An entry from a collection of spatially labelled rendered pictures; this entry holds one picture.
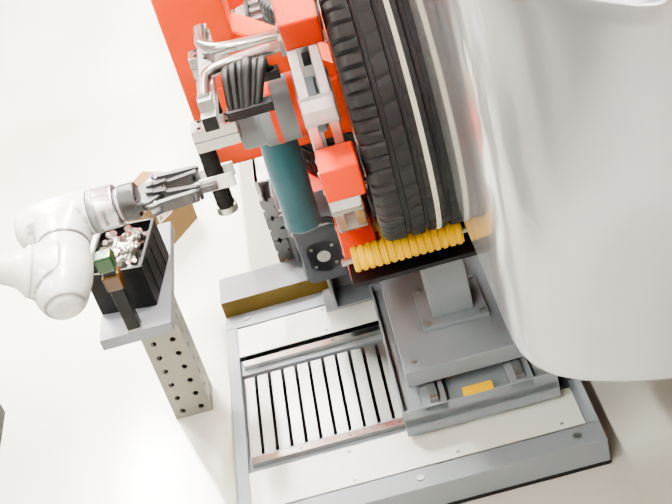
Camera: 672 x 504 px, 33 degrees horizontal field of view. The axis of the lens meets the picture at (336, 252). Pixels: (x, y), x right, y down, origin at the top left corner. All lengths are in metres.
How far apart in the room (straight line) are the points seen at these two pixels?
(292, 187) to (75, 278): 0.64
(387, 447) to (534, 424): 0.34
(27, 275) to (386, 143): 0.71
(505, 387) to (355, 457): 0.38
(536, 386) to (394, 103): 0.83
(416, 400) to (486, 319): 0.25
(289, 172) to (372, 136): 0.51
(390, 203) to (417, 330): 0.59
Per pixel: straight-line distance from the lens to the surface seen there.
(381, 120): 2.07
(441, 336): 2.64
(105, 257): 2.48
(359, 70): 2.06
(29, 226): 2.28
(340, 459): 2.63
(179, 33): 2.76
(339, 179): 2.06
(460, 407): 2.58
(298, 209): 2.60
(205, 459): 2.88
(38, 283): 2.16
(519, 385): 2.58
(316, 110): 2.09
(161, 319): 2.59
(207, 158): 2.22
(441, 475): 2.53
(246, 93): 2.14
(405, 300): 2.77
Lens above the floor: 1.92
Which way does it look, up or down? 34 degrees down
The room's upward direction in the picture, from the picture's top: 17 degrees counter-clockwise
